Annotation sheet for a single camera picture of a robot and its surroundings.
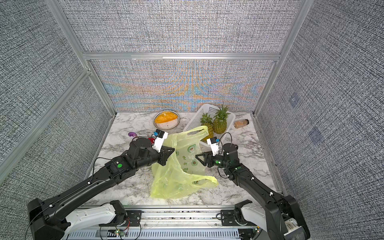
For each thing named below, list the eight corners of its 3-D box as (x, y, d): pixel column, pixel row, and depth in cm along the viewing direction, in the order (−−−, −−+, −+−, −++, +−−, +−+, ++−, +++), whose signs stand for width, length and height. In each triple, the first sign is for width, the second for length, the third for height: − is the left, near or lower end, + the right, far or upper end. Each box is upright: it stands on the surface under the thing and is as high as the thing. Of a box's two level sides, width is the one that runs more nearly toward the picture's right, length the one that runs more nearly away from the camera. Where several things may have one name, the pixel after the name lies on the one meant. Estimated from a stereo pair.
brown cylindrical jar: (235, 129, 112) (236, 125, 109) (232, 124, 115) (234, 121, 112) (248, 126, 114) (249, 122, 111) (245, 122, 117) (246, 118, 113)
